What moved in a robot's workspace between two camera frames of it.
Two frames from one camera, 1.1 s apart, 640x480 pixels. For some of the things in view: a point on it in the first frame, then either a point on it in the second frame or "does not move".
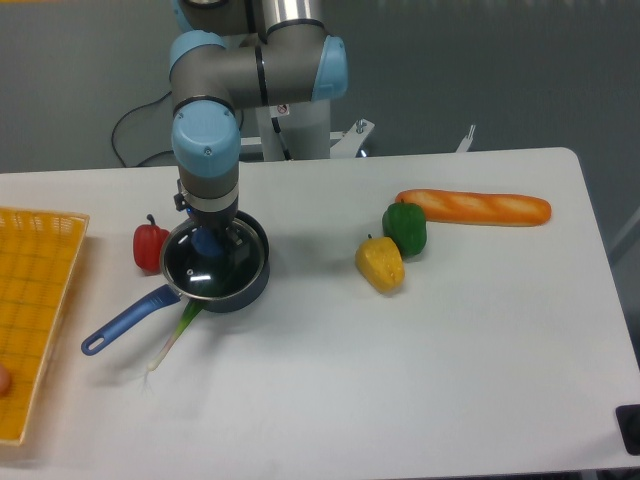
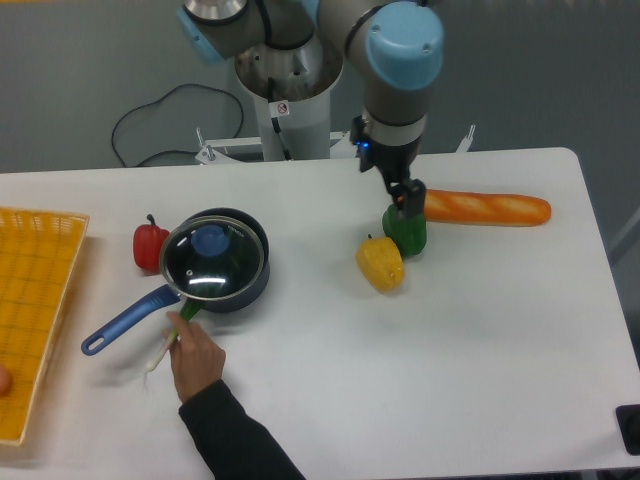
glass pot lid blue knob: (212, 263) does not move
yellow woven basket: (40, 252) does not move
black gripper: (216, 221) -> (394, 160)
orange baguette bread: (478, 208) does not move
